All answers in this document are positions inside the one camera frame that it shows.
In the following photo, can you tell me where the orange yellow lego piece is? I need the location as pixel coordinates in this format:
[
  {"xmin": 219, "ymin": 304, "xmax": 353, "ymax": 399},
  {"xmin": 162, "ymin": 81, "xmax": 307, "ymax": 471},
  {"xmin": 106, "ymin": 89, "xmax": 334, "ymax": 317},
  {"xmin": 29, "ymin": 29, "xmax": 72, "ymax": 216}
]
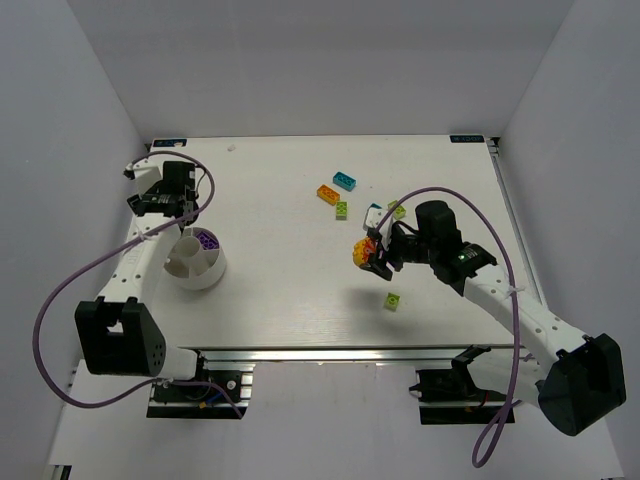
[{"xmin": 352, "ymin": 237, "xmax": 377, "ymax": 267}]

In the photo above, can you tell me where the purple lego brick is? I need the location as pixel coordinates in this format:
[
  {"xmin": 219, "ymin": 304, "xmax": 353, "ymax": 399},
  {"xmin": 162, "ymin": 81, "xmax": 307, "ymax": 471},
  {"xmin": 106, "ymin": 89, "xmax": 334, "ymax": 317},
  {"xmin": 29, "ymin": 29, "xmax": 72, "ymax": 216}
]
[{"xmin": 196, "ymin": 230, "xmax": 219, "ymax": 250}]

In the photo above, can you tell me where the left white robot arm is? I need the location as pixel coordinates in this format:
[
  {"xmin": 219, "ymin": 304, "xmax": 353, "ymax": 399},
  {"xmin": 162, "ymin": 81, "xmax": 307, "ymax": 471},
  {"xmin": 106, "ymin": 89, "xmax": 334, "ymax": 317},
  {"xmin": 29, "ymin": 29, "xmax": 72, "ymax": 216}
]
[{"xmin": 75, "ymin": 161, "xmax": 198, "ymax": 380}]

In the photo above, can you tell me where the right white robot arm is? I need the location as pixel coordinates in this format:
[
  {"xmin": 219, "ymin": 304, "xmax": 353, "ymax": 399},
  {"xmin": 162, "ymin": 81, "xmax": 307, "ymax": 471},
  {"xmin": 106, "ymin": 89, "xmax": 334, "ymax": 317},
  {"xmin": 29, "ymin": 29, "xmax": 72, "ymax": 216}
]
[{"xmin": 353, "ymin": 200, "xmax": 626, "ymax": 436}]

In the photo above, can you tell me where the lime lego brick lower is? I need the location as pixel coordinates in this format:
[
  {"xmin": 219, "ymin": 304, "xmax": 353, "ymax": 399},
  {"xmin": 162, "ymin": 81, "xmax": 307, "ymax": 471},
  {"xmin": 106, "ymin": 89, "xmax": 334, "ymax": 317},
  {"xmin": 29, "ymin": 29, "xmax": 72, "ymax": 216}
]
[{"xmin": 384, "ymin": 292, "xmax": 401, "ymax": 311}]

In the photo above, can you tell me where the lime lego brick upper right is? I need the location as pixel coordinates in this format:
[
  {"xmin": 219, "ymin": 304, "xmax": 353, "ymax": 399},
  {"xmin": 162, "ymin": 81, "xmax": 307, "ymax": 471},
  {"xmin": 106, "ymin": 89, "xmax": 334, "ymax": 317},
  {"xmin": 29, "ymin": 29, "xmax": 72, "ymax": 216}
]
[{"xmin": 387, "ymin": 201, "xmax": 406, "ymax": 220}]

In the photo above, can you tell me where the left blue corner label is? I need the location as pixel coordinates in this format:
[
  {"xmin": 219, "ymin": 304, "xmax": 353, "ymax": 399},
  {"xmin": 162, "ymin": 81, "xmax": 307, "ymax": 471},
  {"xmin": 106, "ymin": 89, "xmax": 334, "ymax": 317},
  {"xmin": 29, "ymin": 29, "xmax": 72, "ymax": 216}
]
[{"xmin": 152, "ymin": 138, "xmax": 187, "ymax": 149}]

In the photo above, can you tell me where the blue corner label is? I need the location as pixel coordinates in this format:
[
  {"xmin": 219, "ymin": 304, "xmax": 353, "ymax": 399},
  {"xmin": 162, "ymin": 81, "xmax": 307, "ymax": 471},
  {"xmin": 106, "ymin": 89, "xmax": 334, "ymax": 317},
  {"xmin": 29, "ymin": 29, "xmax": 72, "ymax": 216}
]
[
  {"xmin": 449, "ymin": 135, "xmax": 485, "ymax": 144},
  {"xmin": 152, "ymin": 138, "xmax": 187, "ymax": 149}
]

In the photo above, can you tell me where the lime long lego brick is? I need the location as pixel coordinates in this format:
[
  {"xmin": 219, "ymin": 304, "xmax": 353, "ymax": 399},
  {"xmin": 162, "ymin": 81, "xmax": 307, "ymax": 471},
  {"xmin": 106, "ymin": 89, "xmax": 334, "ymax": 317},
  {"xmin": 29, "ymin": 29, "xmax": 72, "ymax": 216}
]
[{"xmin": 335, "ymin": 201, "xmax": 348, "ymax": 221}]

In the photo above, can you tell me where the white divided round container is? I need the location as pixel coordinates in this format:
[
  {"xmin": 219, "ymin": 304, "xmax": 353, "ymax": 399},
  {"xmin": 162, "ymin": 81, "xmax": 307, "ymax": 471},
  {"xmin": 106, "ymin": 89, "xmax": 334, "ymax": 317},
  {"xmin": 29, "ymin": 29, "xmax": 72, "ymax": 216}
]
[{"xmin": 164, "ymin": 227, "xmax": 227, "ymax": 291}]

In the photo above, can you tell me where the orange long lego brick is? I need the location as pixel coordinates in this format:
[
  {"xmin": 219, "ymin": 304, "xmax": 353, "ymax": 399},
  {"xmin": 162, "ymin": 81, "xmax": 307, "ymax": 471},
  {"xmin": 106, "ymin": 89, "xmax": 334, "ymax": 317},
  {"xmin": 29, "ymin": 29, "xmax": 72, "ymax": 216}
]
[{"xmin": 316, "ymin": 184, "xmax": 341, "ymax": 206}]

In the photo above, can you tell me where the blue long lego brick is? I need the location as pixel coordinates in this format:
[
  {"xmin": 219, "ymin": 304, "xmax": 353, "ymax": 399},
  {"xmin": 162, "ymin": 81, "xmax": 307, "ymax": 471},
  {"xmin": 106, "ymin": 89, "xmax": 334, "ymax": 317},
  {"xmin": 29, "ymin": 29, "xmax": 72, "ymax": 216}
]
[{"xmin": 333, "ymin": 171, "xmax": 357, "ymax": 192}]

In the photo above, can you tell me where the right blue corner label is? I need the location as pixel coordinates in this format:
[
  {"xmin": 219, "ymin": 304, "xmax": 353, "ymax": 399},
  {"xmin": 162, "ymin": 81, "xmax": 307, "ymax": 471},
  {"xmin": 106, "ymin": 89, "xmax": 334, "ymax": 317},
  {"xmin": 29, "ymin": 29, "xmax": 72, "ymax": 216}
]
[{"xmin": 449, "ymin": 135, "xmax": 485, "ymax": 144}]

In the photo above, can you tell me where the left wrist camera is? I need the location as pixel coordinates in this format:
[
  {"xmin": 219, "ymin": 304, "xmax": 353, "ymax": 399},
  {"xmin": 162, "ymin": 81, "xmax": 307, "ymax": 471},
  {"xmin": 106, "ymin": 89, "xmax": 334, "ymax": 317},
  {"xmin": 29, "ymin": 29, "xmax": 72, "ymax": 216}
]
[{"xmin": 123, "ymin": 159, "xmax": 162, "ymax": 195}]

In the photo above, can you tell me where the aluminium front rail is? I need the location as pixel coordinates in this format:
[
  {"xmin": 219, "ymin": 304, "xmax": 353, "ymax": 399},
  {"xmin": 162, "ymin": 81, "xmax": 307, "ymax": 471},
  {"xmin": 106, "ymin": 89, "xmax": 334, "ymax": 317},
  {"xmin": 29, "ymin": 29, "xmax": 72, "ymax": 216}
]
[{"xmin": 199, "ymin": 346, "xmax": 467, "ymax": 363}]

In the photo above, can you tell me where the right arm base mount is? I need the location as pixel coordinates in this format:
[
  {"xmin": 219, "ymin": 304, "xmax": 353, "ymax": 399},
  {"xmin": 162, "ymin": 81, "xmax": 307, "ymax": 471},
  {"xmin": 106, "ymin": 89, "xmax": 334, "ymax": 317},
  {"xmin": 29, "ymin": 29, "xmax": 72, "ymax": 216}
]
[{"xmin": 408, "ymin": 344, "xmax": 512, "ymax": 426}]

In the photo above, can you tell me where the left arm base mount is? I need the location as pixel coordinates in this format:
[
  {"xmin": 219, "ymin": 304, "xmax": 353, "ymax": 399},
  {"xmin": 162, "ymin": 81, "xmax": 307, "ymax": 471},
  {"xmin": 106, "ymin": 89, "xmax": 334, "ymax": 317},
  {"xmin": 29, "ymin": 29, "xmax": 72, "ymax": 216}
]
[{"xmin": 146, "ymin": 369, "xmax": 253, "ymax": 420}]

